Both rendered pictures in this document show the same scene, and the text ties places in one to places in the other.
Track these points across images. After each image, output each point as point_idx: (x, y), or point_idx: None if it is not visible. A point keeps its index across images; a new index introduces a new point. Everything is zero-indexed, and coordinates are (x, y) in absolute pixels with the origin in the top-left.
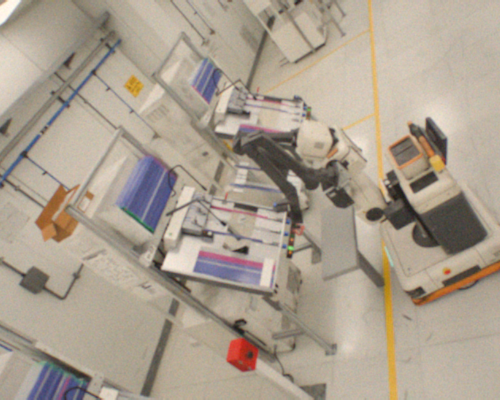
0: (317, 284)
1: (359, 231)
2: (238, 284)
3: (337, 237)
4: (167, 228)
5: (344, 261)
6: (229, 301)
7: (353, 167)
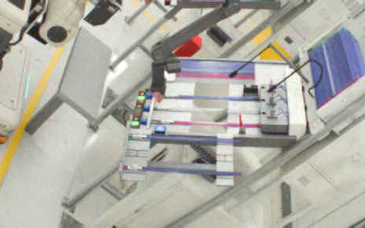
0: (94, 202)
1: (24, 214)
2: (201, 58)
3: (89, 65)
4: (299, 77)
5: (89, 39)
6: (208, 129)
7: None
